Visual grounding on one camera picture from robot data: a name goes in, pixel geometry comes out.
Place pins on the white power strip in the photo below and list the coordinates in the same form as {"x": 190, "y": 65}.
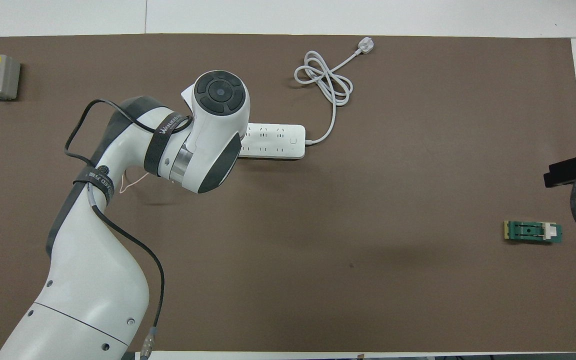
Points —
{"x": 278, "y": 142}

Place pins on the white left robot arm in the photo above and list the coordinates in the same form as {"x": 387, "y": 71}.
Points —
{"x": 98, "y": 290}

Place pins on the brown table mat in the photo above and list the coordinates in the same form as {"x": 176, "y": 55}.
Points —
{"x": 318, "y": 250}

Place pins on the green knife switch yellow base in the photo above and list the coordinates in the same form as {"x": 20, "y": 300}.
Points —
{"x": 530, "y": 231}

